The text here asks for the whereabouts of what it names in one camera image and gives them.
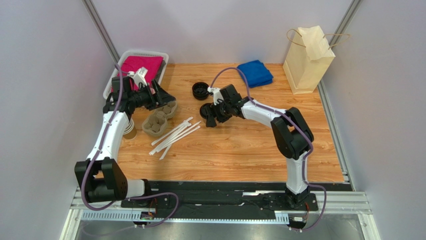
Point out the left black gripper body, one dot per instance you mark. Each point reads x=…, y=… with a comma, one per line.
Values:
x=143, y=97

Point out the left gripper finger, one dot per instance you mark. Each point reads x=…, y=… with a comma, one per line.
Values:
x=152, y=106
x=161, y=96

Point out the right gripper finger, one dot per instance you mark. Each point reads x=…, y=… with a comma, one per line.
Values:
x=209, y=110
x=210, y=121

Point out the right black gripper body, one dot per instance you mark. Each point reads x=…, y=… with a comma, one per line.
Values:
x=215, y=111

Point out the single black cup lid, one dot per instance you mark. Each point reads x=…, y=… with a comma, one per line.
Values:
x=202, y=111

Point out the cardboard cup carrier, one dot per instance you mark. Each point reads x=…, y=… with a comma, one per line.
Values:
x=157, y=122

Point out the stack of black lids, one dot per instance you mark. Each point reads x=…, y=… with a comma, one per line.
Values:
x=200, y=91

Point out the stack of paper cups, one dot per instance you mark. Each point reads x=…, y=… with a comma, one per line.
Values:
x=130, y=131

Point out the beige paper bag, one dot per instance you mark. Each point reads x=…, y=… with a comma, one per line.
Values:
x=308, y=58

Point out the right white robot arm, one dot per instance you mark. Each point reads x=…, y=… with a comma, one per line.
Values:
x=292, y=135

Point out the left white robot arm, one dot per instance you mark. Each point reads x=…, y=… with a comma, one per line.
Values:
x=99, y=176

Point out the white wrapped straw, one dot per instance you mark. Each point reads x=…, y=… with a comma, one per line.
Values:
x=165, y=152
x=178, y=137
x=170, y=137
x=171, y=131
x=193, y=125

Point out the white plastic basket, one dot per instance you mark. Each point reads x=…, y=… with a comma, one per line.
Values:
x=145, y=53

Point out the magenta folded cloth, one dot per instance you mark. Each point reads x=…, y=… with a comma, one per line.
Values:
x=135, y=62

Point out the blue folded cloth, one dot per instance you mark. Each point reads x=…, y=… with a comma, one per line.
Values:
x=256, y=73

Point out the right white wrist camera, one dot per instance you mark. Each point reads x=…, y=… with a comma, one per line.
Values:
x=215, y=92

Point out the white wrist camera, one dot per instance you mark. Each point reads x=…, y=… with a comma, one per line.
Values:
x=215, y=92
x=139, y=77

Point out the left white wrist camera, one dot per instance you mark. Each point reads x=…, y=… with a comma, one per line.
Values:
x=139, y=77

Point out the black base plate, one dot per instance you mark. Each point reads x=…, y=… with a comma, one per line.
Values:
x=221, y=200

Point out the aluminium frame rail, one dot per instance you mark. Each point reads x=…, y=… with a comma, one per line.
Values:
x=338, y=205

